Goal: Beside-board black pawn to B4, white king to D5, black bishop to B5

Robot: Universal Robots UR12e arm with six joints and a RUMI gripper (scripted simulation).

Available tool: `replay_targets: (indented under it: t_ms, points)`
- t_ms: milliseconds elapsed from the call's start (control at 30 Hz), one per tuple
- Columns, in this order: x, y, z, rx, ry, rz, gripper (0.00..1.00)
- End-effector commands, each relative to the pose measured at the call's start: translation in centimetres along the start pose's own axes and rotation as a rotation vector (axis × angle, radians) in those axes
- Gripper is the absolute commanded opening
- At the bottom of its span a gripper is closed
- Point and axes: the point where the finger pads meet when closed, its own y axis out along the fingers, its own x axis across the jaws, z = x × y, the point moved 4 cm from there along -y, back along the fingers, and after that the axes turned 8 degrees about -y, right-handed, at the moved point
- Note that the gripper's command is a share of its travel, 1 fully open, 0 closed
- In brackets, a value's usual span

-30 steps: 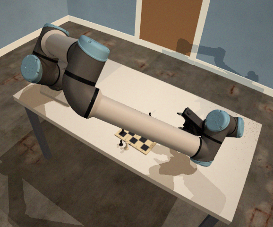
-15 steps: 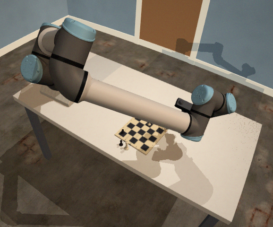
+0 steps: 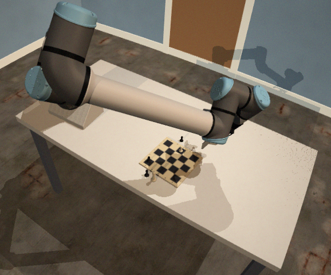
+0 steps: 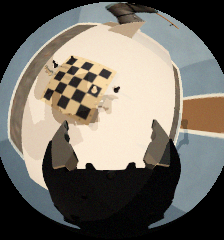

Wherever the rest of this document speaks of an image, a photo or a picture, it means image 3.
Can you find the black and cream chessboard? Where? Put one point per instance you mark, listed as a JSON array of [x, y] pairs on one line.
[[170, 164]]

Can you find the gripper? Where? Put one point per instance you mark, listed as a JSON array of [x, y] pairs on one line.
[[234, 126]]

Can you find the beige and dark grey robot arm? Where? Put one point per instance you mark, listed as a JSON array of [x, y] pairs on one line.
[[66, 81]]

